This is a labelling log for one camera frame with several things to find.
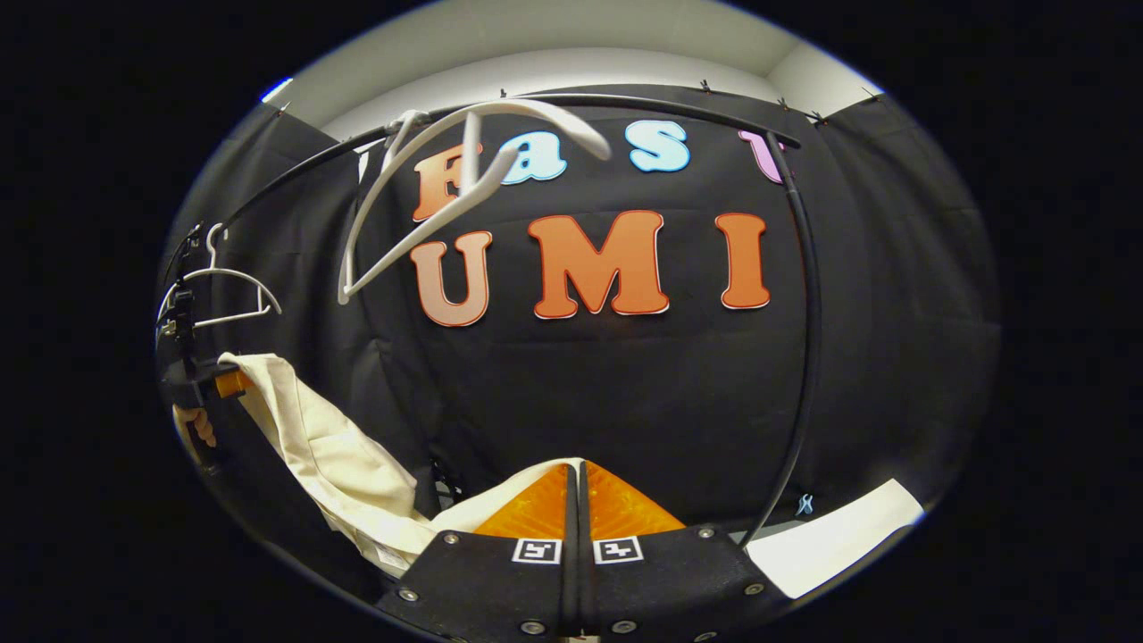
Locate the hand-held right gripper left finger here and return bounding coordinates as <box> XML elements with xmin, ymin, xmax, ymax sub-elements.
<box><xmin>375</xmin><ymin>460</ymin><xmax>574</xmax><ymax>643</ymax></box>

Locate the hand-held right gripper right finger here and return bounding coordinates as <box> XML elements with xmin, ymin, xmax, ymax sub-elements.
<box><xmin>576</xmin><ymin>460</ymin><xmax>794</xmax><ymax>643</ymax></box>

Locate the cream shirt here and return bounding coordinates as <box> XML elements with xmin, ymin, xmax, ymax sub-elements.
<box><xmin>217</xmin><ymin>352</ymin><xmax>588</xmax><ymax>578</ymax></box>

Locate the white plastic hanger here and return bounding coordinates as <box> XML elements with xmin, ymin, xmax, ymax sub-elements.
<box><xmin>337</xmin><ymin>98</ymin><xmax>613</xmax><ymax>306</ymax></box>
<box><xmin>156</xmin><ymin>221</ymin><xmax>283</xmax><ymax>333</ymax></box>

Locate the white panel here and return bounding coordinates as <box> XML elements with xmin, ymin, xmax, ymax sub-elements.
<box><xmin>744</xmin><ymin>478</ymin><xmax>926</xmax><ymax>600</ymax></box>

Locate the black backdrop cloth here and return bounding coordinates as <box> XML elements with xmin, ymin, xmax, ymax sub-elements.
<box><xmin>156</xmin><ymin>85</ymin><xmax>1001</xmax><ymax>617</ymax></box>

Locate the black clothes rail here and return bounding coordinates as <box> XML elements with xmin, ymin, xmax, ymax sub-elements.
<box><xmin>219</xmin><ymin>89</ymin><xmax>824</xmax><ymax>550</ymax></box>

